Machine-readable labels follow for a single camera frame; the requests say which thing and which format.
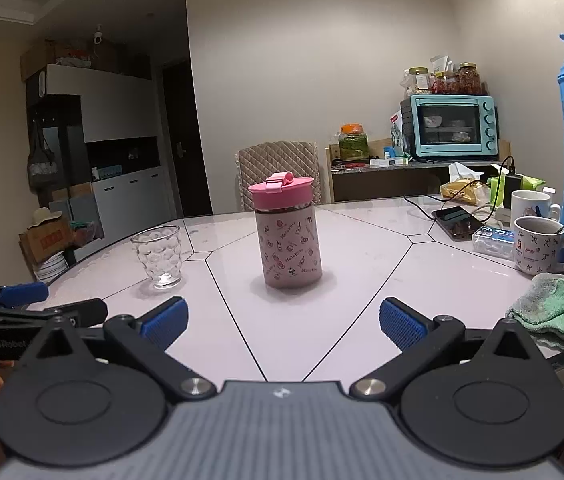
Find hanging mesh bag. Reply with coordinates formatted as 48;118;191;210
27;120;58;192

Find teal toaster oven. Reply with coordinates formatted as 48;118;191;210
401;94;499;162

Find blue tissue packet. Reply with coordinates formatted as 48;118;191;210
472;225;517;260

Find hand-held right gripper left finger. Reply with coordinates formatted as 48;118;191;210
19;296;217;402

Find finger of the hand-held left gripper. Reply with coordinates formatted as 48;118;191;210
0;298;109;332
0;282;50;312

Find wooden side table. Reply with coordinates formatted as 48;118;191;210
326;140;513;204

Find orange lid pickle jar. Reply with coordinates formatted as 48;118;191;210
338;124;369;162

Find white printed mug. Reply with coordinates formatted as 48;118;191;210
510;190;562;224

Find dark door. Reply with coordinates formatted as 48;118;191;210
161;60;213;218

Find green wipes packet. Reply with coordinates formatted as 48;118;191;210
487;175;547;208

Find cardboard boxes on cabinet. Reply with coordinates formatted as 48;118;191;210
20;39;153;82

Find cardboard box with red print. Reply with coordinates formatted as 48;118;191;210
18;216;75;267

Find pink printed bottle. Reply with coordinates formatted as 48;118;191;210
254;204;323;292

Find quilted beige chair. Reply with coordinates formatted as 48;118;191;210
235;141;323;212

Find clear dimpled glass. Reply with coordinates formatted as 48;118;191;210
130;226;183;289

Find yellow lid glass jar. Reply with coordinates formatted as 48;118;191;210
408;66;431;96

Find tall red content jar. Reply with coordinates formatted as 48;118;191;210
458;62;482;95

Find yellow tissue packet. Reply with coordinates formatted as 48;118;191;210
439;162;491;205

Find black smartphone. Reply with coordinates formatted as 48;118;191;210
431;206;485;242

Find white mug with figures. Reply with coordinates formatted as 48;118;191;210
513;216;564;276

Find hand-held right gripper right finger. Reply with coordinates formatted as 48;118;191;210
348;296;545;402

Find small red content jar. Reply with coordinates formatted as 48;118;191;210
434;71;459;96

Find pink bottle cap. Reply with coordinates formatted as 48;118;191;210
248;172;315;212

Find stack of white plates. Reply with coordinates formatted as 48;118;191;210
34;250;68;284

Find green grey cloth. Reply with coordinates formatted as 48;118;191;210
506;272;564;354

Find black charger with cable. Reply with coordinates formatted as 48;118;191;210
404;156;526;224

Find white and black cabinet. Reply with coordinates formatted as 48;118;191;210
26;64;179;261

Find straw hat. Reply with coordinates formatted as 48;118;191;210
32;207;63;227

